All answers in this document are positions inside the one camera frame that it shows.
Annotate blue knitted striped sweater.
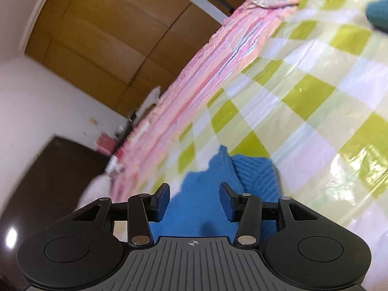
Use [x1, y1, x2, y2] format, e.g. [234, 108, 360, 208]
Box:
[151, 146, 281, 240]

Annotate grey pillow with pink dots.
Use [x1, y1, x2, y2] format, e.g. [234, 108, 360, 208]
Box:
[76, 173, 112, 210]

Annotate pink storage box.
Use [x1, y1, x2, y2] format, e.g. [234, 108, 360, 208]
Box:
[94, 132, 117, 156]

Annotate dark brown headboard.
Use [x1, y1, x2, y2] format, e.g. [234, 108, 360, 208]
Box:
[1, 136, 108, 290]

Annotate grey folded cloth on nightstand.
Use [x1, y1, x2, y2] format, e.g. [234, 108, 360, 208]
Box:
[136, 86, 161, 118]

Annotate wooden wardrobe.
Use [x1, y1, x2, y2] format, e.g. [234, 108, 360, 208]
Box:
[25, 0, 245, 115]

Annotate pink striped bed quilt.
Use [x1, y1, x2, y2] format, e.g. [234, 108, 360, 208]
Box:
[110, 0, 300, 202]

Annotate teal fleece cloth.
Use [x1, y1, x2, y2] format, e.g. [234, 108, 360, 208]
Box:
[366, 0, 388, 33]

